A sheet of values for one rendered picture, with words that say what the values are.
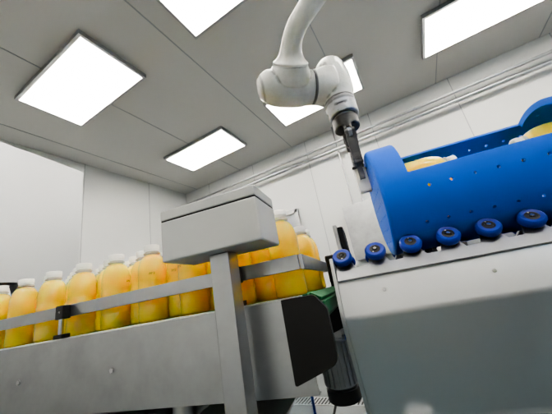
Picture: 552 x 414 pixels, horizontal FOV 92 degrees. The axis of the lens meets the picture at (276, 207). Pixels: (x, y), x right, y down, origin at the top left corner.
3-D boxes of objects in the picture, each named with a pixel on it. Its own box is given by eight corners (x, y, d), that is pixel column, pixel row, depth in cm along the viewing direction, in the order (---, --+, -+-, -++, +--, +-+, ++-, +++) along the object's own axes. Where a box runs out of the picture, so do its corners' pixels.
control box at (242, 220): (262, 238, 44) (252, 181, 47) (161, 263, 49) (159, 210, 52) (280, 245, 53) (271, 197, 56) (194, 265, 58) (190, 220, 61)
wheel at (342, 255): (349, 246, 62) (351, 251, 64) (330, 250, 64) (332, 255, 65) (352, 259, 59) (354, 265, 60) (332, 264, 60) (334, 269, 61)
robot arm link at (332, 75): (348, 113, 87) (310, 115, 84) (337, 75, 92) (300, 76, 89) (363, 89, 77) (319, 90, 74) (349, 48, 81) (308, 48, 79)
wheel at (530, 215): (530, 225, 50) (528, 232, 51) (555, 217, 50) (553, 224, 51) (510, 211, 54) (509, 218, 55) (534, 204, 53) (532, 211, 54)
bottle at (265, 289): (256, 304, 64) (246, 230, 70) (284, 299, 66) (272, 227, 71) (258, 305, 58) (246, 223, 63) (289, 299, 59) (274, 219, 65)
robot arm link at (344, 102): (322, 98, 78) (327, 116, 76) (354, 87, 75) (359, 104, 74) (327, 116, 86) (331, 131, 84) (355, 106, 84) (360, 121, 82)
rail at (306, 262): (304, 268, 54) (301, 253, 55) (301, 269, 54) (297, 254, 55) (329, 271, 91) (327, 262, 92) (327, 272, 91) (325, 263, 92)
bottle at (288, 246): (285, 299, 61) (271, 223, 67) (313, 294, 59) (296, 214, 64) (271, 302, 55) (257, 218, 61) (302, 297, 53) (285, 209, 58)
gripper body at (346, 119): (333, 130, 84) (340, 155, 81) (329, 114, 76) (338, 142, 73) (357, 121, 82) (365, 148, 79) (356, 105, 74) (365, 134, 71)
